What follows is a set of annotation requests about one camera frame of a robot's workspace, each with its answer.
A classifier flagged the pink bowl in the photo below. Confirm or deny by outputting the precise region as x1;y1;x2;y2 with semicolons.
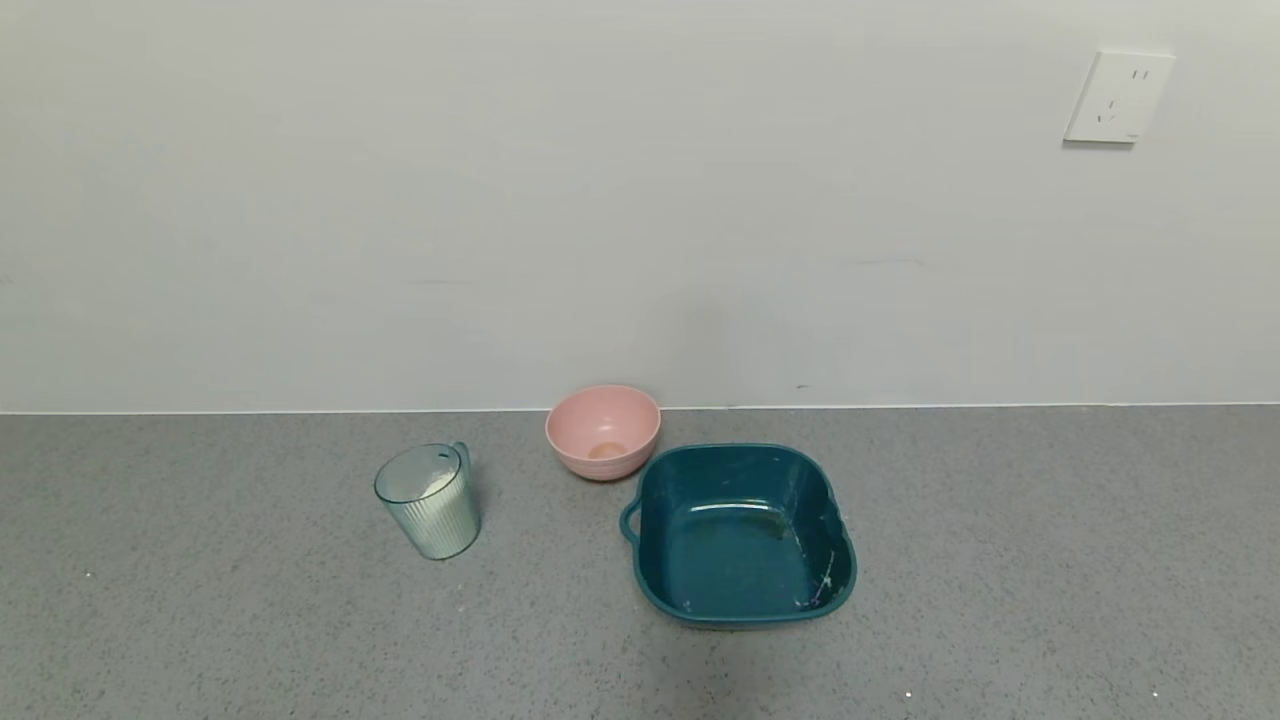
545;385;662;482

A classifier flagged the transparent ribbed teal cup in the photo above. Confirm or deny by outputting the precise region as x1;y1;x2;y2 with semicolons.
374;441;483;561

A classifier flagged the teal square plastic tray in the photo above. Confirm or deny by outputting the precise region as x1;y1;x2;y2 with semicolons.
619;443;859;629

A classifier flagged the white wall socket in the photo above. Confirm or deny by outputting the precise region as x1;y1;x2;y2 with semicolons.
1063;50;1176;146

